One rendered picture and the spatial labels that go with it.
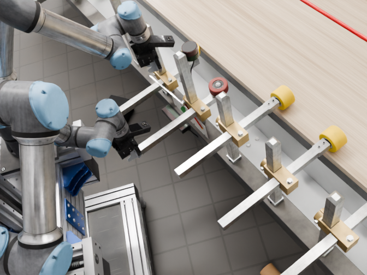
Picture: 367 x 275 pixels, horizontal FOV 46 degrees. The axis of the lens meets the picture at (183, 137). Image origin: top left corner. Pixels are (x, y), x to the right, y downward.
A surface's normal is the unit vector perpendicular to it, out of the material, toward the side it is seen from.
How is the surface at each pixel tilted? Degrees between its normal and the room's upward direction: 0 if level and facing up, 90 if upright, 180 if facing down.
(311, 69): 0
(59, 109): 85
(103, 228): 0
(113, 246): 0
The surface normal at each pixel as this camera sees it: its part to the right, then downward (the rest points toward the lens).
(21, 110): -0.29, 0.19
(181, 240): -0.19, -0.54
